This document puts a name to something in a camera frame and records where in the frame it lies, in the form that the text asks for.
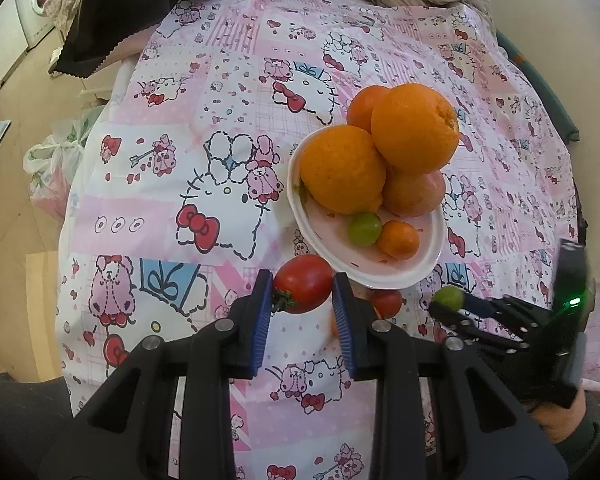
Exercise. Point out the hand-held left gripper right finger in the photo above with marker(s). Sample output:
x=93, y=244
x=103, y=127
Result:
x=345, y=320

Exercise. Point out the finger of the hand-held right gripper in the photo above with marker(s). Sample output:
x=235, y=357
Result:
x=460, y=325
x=480, y=305

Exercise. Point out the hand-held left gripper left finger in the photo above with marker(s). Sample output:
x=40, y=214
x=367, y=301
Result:
x=260, y=320

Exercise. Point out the green grape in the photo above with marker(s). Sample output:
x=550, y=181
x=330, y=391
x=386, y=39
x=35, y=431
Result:
x=449, y=297
x=364, y=230

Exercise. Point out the oval cherry tomato with stem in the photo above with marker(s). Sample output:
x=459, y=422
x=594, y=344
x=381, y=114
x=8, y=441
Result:
x=302, y=282

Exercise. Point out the pink and white plate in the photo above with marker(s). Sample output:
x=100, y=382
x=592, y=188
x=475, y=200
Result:
x=340, y=255

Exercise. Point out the small tangerine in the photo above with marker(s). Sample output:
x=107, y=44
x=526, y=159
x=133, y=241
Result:
x=399, y=240
x=333, y=329

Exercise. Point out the smooth round orange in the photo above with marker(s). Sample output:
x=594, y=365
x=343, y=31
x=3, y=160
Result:
x=415, y=127

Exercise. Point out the dark orange tangerine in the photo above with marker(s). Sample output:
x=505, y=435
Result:
x=362, y=107

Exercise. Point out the round cherry tomato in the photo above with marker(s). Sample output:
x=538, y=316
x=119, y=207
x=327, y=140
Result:
x=387, y=302

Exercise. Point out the red yellow apple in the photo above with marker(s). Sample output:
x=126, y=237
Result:
x=415, y=195

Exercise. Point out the large bumpy orange with leaf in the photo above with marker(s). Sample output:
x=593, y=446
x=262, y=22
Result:
x=342, y=170

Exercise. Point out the pink cartoon printed bedsheet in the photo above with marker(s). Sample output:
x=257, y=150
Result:
x=180, y=125

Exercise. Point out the flat cardboard piece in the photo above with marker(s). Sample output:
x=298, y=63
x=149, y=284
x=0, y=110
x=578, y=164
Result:
x=42, y=300

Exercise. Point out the white plastic bag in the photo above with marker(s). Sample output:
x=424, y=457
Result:
x=55, y=160

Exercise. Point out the black and pink cloth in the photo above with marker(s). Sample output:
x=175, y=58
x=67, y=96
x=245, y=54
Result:
x=100, y=35

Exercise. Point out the white cabinet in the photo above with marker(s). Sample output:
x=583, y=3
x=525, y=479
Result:
x=2, y=45

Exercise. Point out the white washing machine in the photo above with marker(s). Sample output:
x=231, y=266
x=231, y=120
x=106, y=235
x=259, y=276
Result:
x=35, y=0

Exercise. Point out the green bed rail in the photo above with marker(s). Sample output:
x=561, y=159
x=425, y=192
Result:
x=545, y=95

